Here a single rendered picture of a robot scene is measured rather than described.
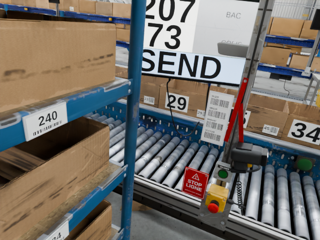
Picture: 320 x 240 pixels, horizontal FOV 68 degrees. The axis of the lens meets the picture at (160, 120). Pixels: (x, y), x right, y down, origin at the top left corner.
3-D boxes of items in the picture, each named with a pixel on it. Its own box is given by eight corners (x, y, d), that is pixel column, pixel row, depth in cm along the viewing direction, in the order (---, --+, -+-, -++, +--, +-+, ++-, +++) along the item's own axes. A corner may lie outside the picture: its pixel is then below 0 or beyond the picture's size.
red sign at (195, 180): (181, 191, 101) (185, 166, 96) (181, 190, 102) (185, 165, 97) (217, 205, 95) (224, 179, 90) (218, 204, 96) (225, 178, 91)
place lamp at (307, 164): (295, 168, 130) (299, 157, 127) (295, 167, 131) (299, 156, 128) (309, 173, 127) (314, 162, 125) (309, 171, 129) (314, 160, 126)
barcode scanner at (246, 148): (264, 181, 79) (268, 154, 75) (227, 174, 83) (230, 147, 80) (265, 171, 84) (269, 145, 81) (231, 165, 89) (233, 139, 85)
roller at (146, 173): (135, 183, 117) (135, 174, 115) (173, 141, 161) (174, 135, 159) (144, 186, 115) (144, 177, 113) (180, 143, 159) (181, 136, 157)
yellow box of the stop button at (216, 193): (203, 209, 90) (206, 195, 87) (208, 196, 97) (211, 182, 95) (241, 225, 85) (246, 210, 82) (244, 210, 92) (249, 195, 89)
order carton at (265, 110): (213, 123, 150) (218, 98, 143) (222, 110, 175) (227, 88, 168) (280, 140, 136) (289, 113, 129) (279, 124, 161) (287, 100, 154)
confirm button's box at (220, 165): (212, 178, 90) (215, 163, 88) (214, 174, 93) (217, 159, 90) (230, 184, 88) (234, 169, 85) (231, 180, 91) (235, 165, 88)
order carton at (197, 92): (157, 108, 164) (159, 85, 157) (173, 98, 189) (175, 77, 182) (213, 123, 150) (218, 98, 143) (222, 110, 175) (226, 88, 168)
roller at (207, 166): (197, 202, 104) (189, 206, 107) (220, 151, 149) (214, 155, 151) (190, 193, 104) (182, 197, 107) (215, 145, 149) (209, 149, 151)
